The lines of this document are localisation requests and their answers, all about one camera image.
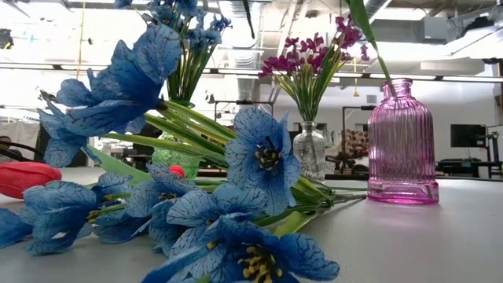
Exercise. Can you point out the ribbed silver ventilation duct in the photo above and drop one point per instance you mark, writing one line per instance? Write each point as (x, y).
(245, 88)

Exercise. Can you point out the black rig frame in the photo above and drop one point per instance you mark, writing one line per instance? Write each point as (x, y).
(243, 102)
(367, 107)

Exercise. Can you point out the grey rectangular air duct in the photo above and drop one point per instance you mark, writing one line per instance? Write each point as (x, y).
(412, 31)

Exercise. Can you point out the blue artificial flower bunch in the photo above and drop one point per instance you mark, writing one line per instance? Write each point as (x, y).
(208, 37)
(259, 157)
(165, 13)

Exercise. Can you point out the black wall monitor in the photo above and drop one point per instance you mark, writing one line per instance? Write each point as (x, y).
(467, 135)

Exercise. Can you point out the black desk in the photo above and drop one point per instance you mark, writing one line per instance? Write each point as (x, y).
(460, 167)

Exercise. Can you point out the spotted pattern tapestry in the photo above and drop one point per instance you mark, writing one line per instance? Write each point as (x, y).
(357, 143)

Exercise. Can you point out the clear glass vase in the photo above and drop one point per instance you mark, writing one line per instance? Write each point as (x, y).
(310, 157)

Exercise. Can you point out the green glass vase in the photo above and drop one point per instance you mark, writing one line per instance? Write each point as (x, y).
(177, 159)

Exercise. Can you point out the grey wall vent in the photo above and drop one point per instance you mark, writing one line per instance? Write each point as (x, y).
(371, 98)

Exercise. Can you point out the long ceiling light strip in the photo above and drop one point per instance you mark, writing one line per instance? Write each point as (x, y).
(432, 77)

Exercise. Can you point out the yellow hanging pendant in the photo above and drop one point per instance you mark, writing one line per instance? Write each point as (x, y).
(356, 93)

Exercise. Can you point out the pink ribbed glass vase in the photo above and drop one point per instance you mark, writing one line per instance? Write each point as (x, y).
(401, 149)

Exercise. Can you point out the black monitor stand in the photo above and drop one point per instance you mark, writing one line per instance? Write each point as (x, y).
(496, 149)

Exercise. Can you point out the black table frame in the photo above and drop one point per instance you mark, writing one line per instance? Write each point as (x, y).
(346, 177)

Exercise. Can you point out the green artificial flower stem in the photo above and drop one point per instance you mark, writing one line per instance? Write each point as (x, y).
(27, 178)

